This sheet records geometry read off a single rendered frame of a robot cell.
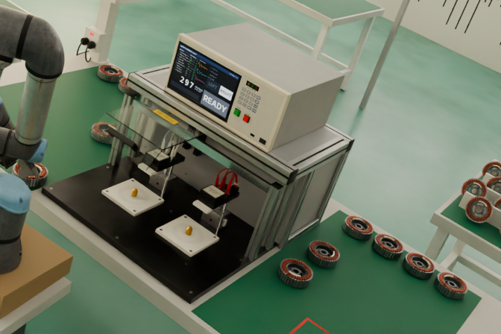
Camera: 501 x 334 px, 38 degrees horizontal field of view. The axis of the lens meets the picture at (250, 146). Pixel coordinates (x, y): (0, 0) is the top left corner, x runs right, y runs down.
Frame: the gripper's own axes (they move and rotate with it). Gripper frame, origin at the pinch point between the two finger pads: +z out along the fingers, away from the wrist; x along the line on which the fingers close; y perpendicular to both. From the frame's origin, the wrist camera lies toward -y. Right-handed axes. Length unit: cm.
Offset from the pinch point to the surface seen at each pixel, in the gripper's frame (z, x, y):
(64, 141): 17.8, -14.9, -21.2
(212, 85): -17, 34, -54
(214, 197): 5, 52, -34
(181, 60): -20, 20, -54
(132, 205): 11.6, 30.0, -16.7
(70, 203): 4.2, 19.5, -1.5
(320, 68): -9, 49, -89
